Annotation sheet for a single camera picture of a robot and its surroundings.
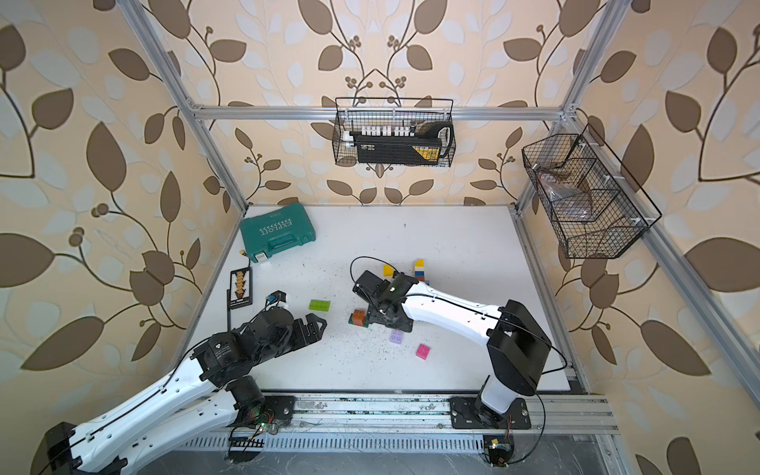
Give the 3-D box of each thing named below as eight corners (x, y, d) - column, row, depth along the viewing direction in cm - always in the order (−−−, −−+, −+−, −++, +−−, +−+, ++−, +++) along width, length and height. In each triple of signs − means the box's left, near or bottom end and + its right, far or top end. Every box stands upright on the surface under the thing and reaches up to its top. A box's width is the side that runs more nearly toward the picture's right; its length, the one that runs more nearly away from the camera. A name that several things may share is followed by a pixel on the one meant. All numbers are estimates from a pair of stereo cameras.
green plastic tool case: (253, 266, 105) (247, 257, 101) (243, 229, 116) (237, 220, 112) (318, 241, 113) (315, 232, 108) (303, 209, 124) (300, 199, 119)
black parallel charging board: (231, 309, 95) (228, 306, 93) (232, 274, 103) (230, 271, 102) (252, 304, 96) (250, 301, 94) (251, 270, 105) (249, 266, 103)
